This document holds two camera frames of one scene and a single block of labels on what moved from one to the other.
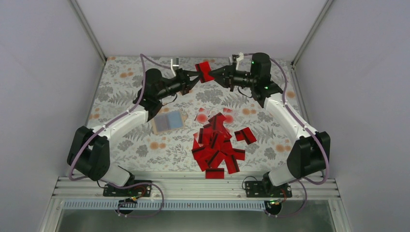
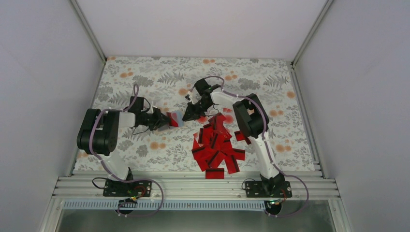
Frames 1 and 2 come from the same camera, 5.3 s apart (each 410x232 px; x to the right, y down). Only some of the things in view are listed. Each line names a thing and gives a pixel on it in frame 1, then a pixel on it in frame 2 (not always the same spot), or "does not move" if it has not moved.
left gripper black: [186, 84] to [158, 122]
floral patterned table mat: [225, 125] does not move
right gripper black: [227, 77] to [194, 114]
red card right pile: [245, 134] does not move
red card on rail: [214, 173] does not move
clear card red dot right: [228, 113] does not move
